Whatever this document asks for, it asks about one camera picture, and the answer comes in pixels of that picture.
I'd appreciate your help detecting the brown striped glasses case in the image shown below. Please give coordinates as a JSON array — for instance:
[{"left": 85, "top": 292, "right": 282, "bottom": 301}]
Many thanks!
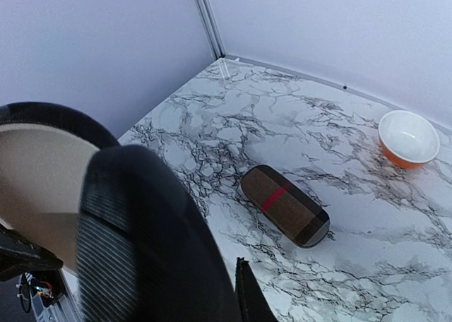
[{"left": 240, "top": 165, "right": 331, "bottom": 248}]

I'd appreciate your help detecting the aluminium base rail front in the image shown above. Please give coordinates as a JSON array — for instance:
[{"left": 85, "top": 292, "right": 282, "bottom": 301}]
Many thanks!
[{"left": 16, "top": 270, "right": 83, "bottom": 321}]

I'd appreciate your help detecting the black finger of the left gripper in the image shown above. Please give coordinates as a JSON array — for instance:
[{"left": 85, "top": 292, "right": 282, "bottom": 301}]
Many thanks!
[{"left": 1, "top": 226, "right": 63, "bottom": 282}]

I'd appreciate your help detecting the white bowl orange outside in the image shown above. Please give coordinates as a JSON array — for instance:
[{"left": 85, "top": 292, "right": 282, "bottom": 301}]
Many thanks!
[{"left": 378, "top": 110, "right": 441, "bottom": 169}]

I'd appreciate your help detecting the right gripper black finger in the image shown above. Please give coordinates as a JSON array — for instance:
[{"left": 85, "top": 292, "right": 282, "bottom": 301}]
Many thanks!
[{"left": 235, "top": 258, "right": 278, "bottom": 322}]

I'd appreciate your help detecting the black woven glasses case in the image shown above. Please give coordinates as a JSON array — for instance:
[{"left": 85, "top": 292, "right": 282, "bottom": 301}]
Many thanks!
[{"left": 1, "top": 102, "right": 242, "bottom": 321}]

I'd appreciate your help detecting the aluminium frame post left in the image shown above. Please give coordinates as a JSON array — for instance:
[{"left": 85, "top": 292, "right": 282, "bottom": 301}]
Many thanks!
[{"left": 195, "top": 0, "right": 226, "bottom": 60}]

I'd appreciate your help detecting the aluminium frame rail back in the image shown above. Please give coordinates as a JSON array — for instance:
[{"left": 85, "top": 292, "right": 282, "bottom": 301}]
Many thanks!
[{"left": 222, "top": 55, "right": 452, "bottom": 132}]

